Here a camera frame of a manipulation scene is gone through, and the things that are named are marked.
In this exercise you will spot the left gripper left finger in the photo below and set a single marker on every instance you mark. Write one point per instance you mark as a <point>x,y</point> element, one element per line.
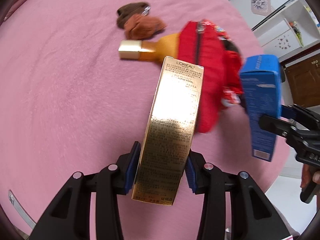
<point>67,215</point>

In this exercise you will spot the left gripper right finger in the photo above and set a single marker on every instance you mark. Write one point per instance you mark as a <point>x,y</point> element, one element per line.
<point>253,215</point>

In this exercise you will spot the blue nasal spray box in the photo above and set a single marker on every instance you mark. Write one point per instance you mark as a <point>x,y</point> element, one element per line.
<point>260,78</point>

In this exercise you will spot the gold L'Oreal box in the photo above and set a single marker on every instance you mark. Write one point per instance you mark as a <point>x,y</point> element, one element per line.
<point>169,132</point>

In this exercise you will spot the red zipper pouch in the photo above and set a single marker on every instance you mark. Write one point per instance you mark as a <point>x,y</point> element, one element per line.
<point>200,45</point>

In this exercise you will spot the amber bottle gold cap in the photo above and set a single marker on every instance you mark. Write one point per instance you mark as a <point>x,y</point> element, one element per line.
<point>150,51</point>

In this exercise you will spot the person's right hand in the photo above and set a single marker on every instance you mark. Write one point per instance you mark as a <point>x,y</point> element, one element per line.
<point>307,176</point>

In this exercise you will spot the red white snack wrapper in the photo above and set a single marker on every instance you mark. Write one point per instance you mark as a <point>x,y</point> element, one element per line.
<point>229,98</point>

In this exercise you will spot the white cabinet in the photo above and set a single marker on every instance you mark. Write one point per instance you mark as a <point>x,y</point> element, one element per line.
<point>289,31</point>

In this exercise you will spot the black sock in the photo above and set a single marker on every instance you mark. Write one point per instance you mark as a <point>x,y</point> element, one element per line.
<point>231,49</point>

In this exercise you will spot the pink bed sheet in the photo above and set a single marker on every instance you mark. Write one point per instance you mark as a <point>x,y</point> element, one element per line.
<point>68,102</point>

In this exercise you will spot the red candy wrapper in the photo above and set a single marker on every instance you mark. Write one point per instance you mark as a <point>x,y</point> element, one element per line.
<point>222,34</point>

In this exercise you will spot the light brown sock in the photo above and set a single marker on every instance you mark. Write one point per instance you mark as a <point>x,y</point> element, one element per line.
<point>139,27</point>

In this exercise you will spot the dark brown sock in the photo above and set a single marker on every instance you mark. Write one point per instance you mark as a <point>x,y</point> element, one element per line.
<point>126,11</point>

